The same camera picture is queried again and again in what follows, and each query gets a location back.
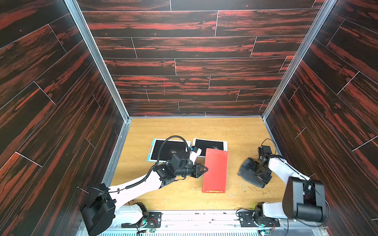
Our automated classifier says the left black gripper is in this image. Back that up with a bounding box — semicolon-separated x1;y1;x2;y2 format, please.
173;162;209;179

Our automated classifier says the grey microfibre cloth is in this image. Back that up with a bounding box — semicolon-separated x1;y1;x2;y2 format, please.
238;158;266;188

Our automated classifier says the red drawing tablet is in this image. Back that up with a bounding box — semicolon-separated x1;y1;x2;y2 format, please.
202;148;229;193

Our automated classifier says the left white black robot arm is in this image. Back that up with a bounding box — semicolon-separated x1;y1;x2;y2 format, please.
80;147;208;236

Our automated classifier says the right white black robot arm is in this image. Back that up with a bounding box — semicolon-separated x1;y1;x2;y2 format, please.
247;146;329;226

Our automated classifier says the blue-edged white drawing tablet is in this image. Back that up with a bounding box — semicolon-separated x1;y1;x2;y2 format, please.
147;139;191;162

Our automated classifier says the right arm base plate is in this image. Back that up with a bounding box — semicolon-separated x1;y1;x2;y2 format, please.
236;210;280;228

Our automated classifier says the aluminium front rail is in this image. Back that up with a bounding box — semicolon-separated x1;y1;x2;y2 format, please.
76;210;328;236

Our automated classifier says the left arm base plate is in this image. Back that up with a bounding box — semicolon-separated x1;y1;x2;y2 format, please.
121;202;162;230

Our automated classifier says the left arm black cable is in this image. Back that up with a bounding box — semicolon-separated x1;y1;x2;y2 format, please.
123;135;193;189

